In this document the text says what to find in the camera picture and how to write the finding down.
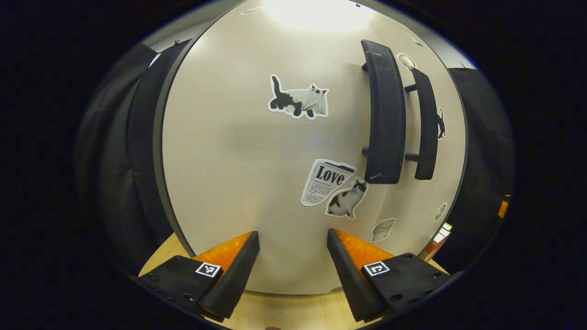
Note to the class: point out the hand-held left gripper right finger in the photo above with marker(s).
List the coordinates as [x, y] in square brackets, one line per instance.
[348, 279]

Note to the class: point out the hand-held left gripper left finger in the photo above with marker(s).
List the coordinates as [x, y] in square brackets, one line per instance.
[236, 279]

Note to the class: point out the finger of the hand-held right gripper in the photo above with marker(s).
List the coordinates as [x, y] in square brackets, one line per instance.
[503, 207]

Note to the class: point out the white cabinet door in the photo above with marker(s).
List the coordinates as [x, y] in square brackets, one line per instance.
[238, 160]
[451, 160]

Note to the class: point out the white shoe cabinet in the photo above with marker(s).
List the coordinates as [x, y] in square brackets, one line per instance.
[157, 137]

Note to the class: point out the yellow box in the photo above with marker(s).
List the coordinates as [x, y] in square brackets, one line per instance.
[447, 226]

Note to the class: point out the white and orange box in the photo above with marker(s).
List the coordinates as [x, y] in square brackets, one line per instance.
[434, 245]

